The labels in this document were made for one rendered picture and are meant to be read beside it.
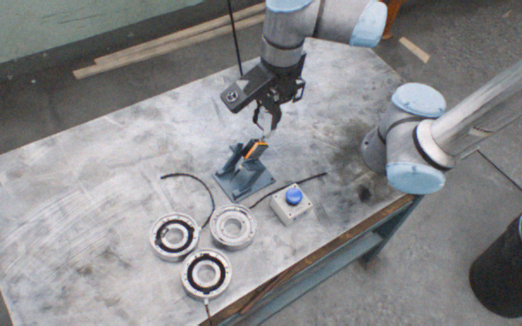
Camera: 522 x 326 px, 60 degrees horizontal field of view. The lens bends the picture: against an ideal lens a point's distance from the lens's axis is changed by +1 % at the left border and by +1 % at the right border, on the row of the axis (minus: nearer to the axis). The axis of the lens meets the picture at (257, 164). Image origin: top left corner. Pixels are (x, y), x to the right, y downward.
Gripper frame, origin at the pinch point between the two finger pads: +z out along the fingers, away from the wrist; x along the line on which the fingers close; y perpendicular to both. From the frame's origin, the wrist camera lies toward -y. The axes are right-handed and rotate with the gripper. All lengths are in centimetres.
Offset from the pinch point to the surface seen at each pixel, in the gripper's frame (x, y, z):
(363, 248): -22, 42, 74
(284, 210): -14.6, -1.4, 13.6
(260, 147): -1.5, 0.0, 5.5
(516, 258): -56, 79, 62
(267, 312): -21, -1, 74
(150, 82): 115, 24, 98
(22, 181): 26, -47, 18
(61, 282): -2, -49, 18
